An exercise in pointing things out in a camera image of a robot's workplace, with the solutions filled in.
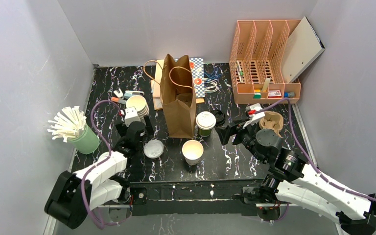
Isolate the cardboard cup carrier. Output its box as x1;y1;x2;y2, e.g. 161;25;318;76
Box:
259;111;283;137

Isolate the green paper coffee cup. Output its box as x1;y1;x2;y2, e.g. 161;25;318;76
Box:
196;111;216;137

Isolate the brown paper bag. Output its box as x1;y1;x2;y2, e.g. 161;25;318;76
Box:
146;54;196;139

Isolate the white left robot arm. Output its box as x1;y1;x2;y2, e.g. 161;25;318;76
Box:
44;109;153;229

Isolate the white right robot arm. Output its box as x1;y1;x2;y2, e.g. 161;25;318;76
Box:
215;104;376;235

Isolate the black coffee cup lid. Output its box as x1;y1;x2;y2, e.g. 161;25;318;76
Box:
211;109;226;127

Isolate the stack of white lids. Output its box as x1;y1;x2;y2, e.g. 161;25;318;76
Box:
126;95;149;118

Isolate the green cup of stirrers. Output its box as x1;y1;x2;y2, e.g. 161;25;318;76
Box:
47;106;100;154

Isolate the orange file organizer rack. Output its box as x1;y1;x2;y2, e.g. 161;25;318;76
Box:
229;20;301;104

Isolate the checkered paper sheet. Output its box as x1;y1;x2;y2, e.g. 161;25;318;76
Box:
189;57;205;98

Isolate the white folder board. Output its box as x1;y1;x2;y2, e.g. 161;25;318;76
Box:
281;17;325;83

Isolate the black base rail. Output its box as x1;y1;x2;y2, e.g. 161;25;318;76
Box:
128;179;282;207

